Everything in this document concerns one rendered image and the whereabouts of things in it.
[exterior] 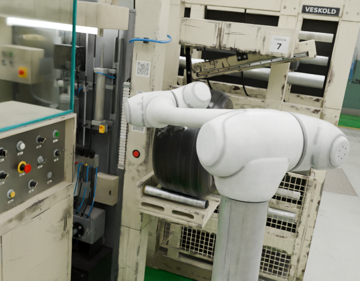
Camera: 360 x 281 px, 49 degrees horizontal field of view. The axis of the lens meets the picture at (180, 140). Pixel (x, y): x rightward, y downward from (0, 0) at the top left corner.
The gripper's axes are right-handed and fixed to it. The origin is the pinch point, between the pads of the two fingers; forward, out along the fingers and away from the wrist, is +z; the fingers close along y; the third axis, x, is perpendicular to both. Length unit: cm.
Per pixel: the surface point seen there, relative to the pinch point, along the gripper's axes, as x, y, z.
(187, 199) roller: -10.7, 30.9, 34.7
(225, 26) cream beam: 74, 10, 8
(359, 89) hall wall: 624, 520, 555
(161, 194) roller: -11.6, 19.1, 42.4
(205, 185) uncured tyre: -5.0, 32.5, 20.6
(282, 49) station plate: 69, 39, -4
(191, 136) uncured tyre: 8.0, 14.3, 7.5
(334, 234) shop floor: 62, 217, 161
